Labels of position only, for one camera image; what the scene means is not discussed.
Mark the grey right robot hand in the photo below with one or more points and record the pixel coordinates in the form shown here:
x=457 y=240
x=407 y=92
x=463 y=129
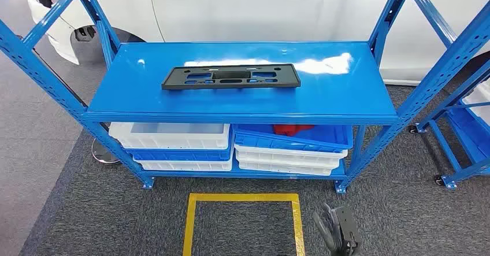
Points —
x=325 y=223

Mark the black plastic frame part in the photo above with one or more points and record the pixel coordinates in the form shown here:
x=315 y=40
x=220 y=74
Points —
x=172 y=81

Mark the blue metal shelf rack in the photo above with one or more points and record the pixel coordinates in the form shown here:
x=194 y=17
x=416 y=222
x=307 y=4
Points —
x=237 y=101
x=440 y=143

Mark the red plastic item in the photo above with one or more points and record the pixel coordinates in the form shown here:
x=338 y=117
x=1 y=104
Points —
x=293 y=130

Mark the yellow floor tape square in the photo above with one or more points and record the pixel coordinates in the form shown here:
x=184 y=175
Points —
x=189 y=227

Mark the pole stand with round base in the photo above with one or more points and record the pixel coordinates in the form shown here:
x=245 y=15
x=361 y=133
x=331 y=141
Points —
x=103 y=156

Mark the white car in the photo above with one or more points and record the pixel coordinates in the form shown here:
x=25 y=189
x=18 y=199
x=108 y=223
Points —
x=229 y=9

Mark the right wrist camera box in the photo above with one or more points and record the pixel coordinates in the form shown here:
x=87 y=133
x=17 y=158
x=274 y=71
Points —
x=349 y=227

